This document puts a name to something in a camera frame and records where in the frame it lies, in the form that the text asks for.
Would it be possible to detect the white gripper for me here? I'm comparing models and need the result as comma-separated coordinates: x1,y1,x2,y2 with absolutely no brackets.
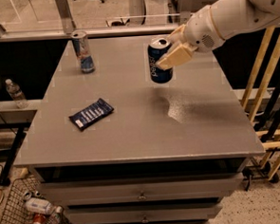
156,5,224,70

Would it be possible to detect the blue pepsi can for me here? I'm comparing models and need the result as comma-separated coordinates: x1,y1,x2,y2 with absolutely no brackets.
147,37,173,84

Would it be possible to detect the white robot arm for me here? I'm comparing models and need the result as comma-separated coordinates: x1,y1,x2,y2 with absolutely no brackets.
156,0,280,69

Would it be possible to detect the silver blue redbull can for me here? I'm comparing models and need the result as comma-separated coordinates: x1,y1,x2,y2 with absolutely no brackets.
70,31,96,73

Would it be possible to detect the red can in basket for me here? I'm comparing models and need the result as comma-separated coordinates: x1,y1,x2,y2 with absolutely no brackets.
32,214,47,224

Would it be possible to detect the dark blue snack packet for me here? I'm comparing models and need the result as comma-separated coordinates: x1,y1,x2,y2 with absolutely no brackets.
69,98,114,131

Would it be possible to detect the grey drawer cabinet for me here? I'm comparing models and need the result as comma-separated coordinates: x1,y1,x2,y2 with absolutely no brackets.
15,36,263,224

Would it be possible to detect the clear plastic water bottle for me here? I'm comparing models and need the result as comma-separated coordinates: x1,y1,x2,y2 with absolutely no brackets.
5,79,28,109

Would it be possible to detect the white bottle in basket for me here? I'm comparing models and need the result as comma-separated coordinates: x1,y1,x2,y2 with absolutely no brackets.
25,197,54,215

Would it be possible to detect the black side table frame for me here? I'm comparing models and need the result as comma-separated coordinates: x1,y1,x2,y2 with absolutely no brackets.
0,98,47,187

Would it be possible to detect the wire mesh basket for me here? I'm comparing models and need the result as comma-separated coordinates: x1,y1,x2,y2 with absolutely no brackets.
0,177,68,224

